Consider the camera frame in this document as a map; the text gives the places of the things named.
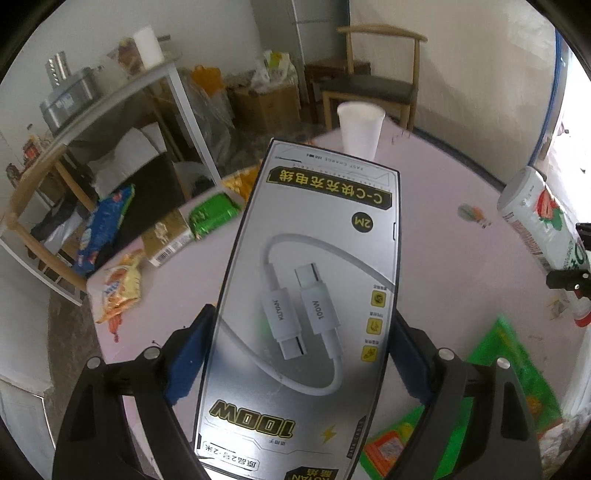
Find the white plastic bag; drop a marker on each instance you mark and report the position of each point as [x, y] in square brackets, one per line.
[274, 69]

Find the white paper cup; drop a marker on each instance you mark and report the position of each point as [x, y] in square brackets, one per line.
[360, 129]

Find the dark small bottle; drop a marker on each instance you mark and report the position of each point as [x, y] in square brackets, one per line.
[12, 174]

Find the orange snack packet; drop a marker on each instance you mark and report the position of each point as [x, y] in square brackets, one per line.
[120, 281]

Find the brown cardboard box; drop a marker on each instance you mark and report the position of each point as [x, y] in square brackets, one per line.
[263, 106]

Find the dark wooden stool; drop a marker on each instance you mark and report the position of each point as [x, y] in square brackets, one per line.
[337, 74]

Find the white side table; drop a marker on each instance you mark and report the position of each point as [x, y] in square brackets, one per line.
[115, 87]

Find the green snack bag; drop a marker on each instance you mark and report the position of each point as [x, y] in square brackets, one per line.
[517, 346]

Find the red sauce jar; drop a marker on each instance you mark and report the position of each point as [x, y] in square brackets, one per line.
[31, 150]

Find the white cloth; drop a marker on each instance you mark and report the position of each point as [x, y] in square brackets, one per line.
[129, 147]

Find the yellow-brown snack packet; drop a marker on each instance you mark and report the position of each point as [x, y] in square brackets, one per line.
[242, 180]

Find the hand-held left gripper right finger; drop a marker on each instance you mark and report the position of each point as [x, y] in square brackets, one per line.
[411, 360]

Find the yellow plastic bag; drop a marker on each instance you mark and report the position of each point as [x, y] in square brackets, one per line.
[207, 81]

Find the beige small box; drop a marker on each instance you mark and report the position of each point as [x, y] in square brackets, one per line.
[166, 235]

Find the wooden chair with black seat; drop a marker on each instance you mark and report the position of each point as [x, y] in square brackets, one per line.
[364, 85]
[27, 184]

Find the green snack packet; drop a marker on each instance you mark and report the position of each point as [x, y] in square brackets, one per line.
[214, 212]

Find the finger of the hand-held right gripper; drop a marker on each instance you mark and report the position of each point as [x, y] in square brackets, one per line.
[585, 228]
[572, 279]

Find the clear plastic bag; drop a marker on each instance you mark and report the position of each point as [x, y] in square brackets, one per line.
[210, 120]

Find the blue snack bag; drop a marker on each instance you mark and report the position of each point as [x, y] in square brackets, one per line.
[104, 226]

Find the black bag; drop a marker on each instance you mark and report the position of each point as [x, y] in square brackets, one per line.
[60, 221]

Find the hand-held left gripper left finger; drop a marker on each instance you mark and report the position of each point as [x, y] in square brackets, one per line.
[189, 360]

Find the white drink bottle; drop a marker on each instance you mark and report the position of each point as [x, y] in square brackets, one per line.
[531, 207]

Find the white paper towel roll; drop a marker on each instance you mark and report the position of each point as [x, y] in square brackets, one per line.
[147, 46]

